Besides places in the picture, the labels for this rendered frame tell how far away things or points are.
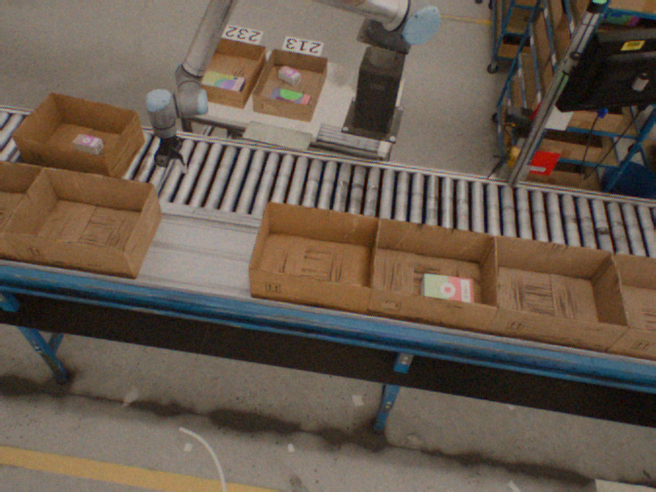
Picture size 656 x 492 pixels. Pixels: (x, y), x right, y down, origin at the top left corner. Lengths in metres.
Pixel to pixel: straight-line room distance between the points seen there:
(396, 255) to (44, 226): 1.25
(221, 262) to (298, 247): 0.28
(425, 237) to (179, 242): 0.87
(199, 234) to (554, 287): 1.27
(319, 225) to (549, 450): 1.51
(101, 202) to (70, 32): 2.79
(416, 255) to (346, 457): 1.01
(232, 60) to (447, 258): 1.59
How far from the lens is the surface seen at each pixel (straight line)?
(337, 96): 2.85
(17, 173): 2.28
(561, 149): 3.13
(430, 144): 3.82
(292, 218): 1.97
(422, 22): 2.16
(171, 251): 2.04
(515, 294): 2.05
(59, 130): 2.79
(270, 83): 2.90
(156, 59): 4.46
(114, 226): 2.15
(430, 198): 2.43
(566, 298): 2.12
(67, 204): 2.27
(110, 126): 2.68
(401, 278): 1.97
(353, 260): 1.99
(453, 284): 1.92
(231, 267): 1.97
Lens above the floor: 2.49
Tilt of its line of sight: 52 degrees down
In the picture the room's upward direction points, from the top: 6 degrees clockwise
